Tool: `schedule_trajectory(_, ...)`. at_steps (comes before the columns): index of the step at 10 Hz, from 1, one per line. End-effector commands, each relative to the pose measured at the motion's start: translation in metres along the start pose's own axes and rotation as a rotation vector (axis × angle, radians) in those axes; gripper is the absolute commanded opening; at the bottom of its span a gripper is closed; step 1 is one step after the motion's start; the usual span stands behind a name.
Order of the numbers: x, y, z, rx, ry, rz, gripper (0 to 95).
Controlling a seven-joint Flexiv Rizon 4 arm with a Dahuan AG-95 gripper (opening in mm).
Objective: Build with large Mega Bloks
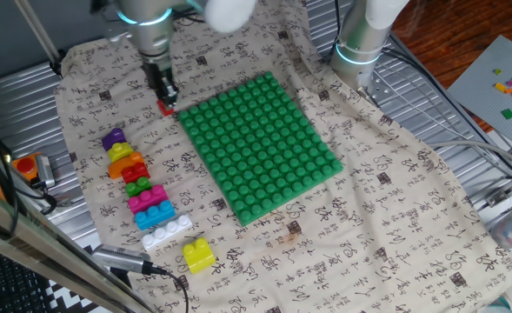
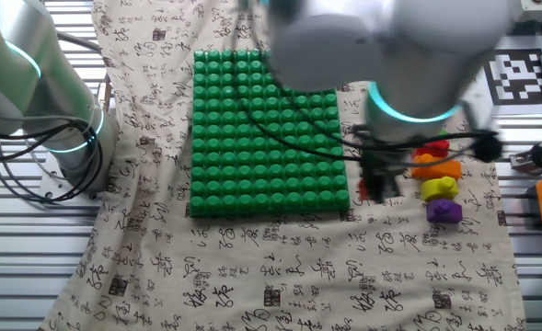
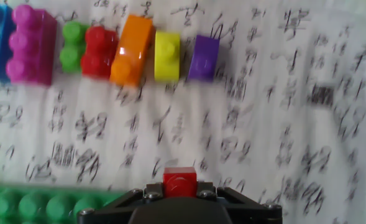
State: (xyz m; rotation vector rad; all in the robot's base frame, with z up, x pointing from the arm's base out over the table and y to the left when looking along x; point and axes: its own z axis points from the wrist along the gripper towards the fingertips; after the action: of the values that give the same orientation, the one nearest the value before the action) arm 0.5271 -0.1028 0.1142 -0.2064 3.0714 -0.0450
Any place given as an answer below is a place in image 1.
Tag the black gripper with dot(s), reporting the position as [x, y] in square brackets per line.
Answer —
[157, 76]

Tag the small red single-stud block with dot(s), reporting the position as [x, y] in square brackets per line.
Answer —
[165, 110]

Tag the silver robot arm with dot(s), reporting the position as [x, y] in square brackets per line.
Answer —
[364, 26]

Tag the purple single-stud block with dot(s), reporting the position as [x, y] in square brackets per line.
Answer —
[113, 140]

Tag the lime rounded single-stud block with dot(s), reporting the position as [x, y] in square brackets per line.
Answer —
[120, 152]

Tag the red two-stud block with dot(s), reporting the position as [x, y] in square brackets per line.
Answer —
[134, 174]

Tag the orange sloped single-stud block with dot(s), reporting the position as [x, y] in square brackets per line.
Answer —
[118, 167]

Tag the small green two-stud block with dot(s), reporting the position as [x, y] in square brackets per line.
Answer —
[137, 188]

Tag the large green studded baseplate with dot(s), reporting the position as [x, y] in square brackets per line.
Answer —
[260, 148]

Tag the pink three-stud block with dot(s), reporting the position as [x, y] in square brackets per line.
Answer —
[147, 201]

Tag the blue three-stud block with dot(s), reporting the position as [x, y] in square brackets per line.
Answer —
[153, 216]

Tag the white three-stud block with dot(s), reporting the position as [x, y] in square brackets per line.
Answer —
[166, 231]

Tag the thin grey pole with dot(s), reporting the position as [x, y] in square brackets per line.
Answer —
[38, 32]

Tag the orange emergency stop box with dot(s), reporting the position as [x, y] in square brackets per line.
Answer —
[25, 165]

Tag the yellow two-stud block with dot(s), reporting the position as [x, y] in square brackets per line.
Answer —
[199, 258]

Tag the black white marker board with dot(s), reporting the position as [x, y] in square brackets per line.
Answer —
[68, 300]

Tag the beige calligraphy print cloth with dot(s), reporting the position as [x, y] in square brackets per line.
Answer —
[368, 217]

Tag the black keyboard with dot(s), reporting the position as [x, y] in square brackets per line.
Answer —
[3, 287]

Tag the grey small-stud baseplate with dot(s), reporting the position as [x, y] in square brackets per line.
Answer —
[477, 100]

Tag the tiny lime brick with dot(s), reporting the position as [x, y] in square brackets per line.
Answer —
[497, 71]

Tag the tiny yellow brick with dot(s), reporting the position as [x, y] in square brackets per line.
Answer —
[500, 87]

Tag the tiny green brick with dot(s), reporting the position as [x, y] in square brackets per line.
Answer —
[508, 114]

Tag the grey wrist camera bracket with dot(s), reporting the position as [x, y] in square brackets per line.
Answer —
[118, 37]

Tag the silver ribbed camera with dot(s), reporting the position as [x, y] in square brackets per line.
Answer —
[121, 258]

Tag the aluminium frame bar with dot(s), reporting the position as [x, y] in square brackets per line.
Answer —
[42, 256]

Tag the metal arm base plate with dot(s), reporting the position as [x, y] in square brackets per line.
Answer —
[381, 91]

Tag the metal corner bracket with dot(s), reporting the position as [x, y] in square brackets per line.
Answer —
[499, 197]

